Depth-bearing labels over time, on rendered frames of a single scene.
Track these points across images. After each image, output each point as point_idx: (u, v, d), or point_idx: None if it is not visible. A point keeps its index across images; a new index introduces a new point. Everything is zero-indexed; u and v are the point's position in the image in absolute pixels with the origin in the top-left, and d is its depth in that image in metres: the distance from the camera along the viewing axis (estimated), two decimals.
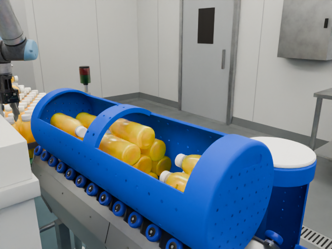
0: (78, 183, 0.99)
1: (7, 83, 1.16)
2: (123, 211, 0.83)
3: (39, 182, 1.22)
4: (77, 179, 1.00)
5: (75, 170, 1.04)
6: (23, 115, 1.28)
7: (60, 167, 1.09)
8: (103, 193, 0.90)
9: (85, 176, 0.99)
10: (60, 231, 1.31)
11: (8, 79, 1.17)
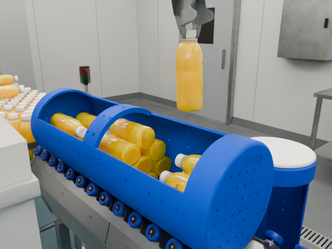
0: (78, 183, 0.99)
1: None
2: (123, 211, 0.83)
3: (39, 182, 1.22)
4: (77, 179, 1.00)
5: (75, 170, 1.04)
6: (23, 115, 1.28)
7: (60, 167, 1.09)
8: (103, 193, 0.90)
9: (85, 176, 0.99)
10: (60, 231, 1.31)
11: None
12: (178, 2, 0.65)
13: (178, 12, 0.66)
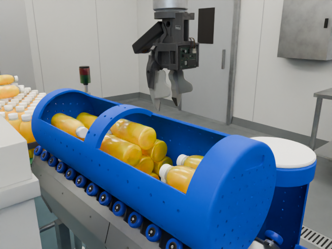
0: (77, 182, 0.99)
1: (185, 29, 0.59)
2: (122, 213, 0.83)
3: (39, 182, 1.22)
4: (77, 178, 1.00)
5: (75, 172, 1.04)
6: (23, 115, 1.28)
7: (60, 168, 1.09)
8: (104, 193, 0.89)
9: (85, 177, 0.99)
10: (60, 231, 1.31)
11: None
12: (152, 76, 0.63)
13: (152, 85, 0.63)
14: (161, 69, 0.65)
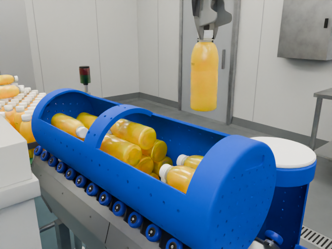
0: (77, 182, 0.99)
1: None
2: (122, 213, 0.83)
3: (39, 182, 1.22)
4: (77, 178, 1.00)
5: (75, 172, 1.04)
6: (23, 115, 1.28)
7: (60, 168, 1.09)
8: (104, 193, 0.89)
9: (85, 177, 0.99)
10: (60, 231, 1.31)
11: None
12: (198, 3, 0.65)
13: (197, 12, 0.66)
14: None
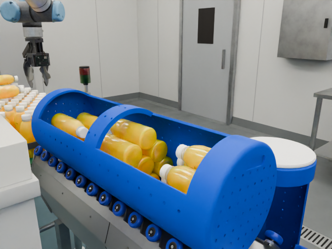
0: (77, 182, 0.99)
1: (38, 46, 1.21)
2: (121, 214, 0.83)
3: (39, 182, 1.22)
4: (77, 178, 1.00)
5: (75, 172, 1.04)
6: (23, 115, 1.28)
7: (60, 168, 1.09)
8: (104, 193, 0.89)
9: (85, 178, 0.99)
10: (60, 231, 1.31)
11: (39, 43, 1.22)
12: (26, 69, 1.25)
13: (26, 74, 1.25)
14: (32, 66, 1.27)
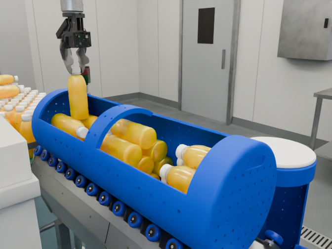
0: (77, 182, 0.99)
1: (79, 23, 1.00)
2: (121, 214, 0.83)
3: (39, 182, 1.22)
4: (77, 178, 1.00)
5: (75, 172, 1.04)
6: (23, 115, 1.28)
7: (60, 168, 1.09)
8: (104, 193, 0.89)
9: (85, 178, 0.99)
10: (60, 231, 1.31)
11: (79, 19, 1.01)
12: (63, 52, 1.04)
13: (63, 58, 1.04)
14: (70, 48, 1.05)
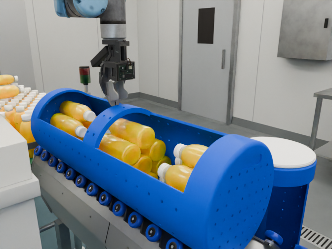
0: (78, 183, 0.99)
1: (123, 52, 0.83)
2: (123, 211, 0.83)
3: (39, 182, 1.22)
4: (77, 179, 1.00)
5: (75, 170, 1.04)
6: (23, 115, 1.28)
7: (60, 167, 1.09)
8: (103, 193, 0.90)
9: (85, 176, 0.99)
10: (60, 231, 1.31)
11: (122, 47, 0.85)
12: (104, 86, 0.88)
13: (105, 92, 0.89)
14: (109, 80, 0.89)
